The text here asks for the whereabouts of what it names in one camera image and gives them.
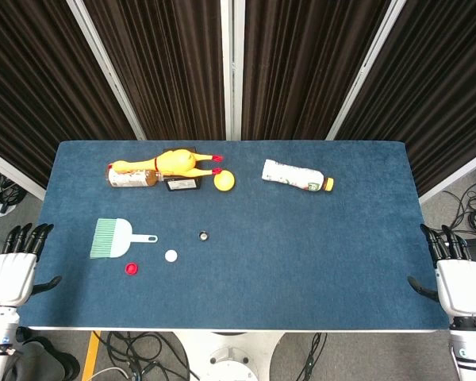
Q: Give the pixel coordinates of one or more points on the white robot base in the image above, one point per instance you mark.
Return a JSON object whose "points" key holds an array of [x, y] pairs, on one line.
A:
{"points": [[228, 357]]}

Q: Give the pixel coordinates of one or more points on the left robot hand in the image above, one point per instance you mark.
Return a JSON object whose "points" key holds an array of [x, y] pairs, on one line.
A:
{"points": [[11, 278]]}

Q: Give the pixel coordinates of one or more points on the yellow rubber chicken toy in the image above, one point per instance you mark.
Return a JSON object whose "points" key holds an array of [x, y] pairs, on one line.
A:
{"points": [[170, 162]]}

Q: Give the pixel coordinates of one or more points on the brown tea bottle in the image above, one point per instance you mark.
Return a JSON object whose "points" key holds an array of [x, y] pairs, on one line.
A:
{"points": [[133, 178]]}

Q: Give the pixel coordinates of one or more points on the black flat box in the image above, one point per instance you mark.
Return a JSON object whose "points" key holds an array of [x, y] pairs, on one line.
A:
{"points": [[183, 184]]}

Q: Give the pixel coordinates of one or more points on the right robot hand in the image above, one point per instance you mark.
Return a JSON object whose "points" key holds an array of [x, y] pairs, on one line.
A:
{"points": [[458, 283]]}

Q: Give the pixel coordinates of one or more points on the green white brush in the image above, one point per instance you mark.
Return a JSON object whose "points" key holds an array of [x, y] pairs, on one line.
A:
{"points": [[112, 238]]}

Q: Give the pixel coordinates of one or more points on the yellow ball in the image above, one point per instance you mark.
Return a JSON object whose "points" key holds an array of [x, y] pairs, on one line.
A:
{"points": [[224, 181]]}

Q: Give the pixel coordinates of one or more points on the red bottle cap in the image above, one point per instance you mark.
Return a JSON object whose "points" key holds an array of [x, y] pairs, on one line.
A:
{"points": [[131, 269]]}

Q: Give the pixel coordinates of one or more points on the dark curtain partition panel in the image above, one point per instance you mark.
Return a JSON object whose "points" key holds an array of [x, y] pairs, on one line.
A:
{"points": [[43, 79], [305, 67], [162, 67], [432, 87]]}

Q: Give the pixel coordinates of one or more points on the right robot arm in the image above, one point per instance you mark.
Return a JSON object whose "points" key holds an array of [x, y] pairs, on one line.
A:
{"points": [[470, 349]]}

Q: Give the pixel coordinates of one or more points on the white labelled bottle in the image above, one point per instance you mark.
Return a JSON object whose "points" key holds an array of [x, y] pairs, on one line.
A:
{"points": [[295, 176]]}

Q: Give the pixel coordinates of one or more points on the blue table cloth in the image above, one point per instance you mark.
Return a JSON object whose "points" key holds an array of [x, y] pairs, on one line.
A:
{"points": [[238, 254]]}

